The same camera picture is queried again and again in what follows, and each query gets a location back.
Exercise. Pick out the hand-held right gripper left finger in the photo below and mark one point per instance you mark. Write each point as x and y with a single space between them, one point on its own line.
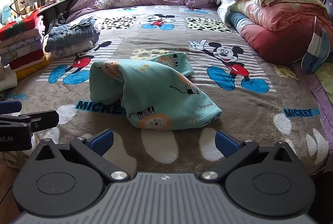
102 142

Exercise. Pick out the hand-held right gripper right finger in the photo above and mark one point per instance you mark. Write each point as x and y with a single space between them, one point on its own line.
226 143

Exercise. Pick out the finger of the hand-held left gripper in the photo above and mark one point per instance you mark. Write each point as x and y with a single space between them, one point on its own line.
44 118
10 107

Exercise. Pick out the teal lion print garment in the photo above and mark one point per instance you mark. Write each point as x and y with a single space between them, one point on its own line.
156 88

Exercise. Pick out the stack of folded clothes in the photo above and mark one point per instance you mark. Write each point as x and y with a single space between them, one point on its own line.
23 44

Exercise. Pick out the dark crumpled clothes pile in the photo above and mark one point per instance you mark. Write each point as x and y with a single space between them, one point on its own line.
58 20

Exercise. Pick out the white folded garments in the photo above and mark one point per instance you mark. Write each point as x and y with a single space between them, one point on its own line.
6 78

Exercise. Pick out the folded denim jeans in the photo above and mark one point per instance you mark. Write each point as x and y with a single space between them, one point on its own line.
72 31

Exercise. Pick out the black desk lamp stand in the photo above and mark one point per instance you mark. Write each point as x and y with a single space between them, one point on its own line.
17 2

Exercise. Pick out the purple bed sheet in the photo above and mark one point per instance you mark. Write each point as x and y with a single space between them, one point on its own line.
320 93

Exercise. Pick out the red blue striped rolled quilt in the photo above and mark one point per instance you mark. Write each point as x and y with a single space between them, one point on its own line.
275 41

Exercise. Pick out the cartoon mouse printed blanket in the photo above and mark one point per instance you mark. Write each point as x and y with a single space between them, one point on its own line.
161 39

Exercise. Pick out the green floral sheet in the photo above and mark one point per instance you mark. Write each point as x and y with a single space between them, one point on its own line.
326 78

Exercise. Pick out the plaid pillow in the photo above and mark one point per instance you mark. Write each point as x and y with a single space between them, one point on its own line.
317 49

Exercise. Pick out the pink floral quilt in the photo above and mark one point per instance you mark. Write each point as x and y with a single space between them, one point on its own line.
281 15

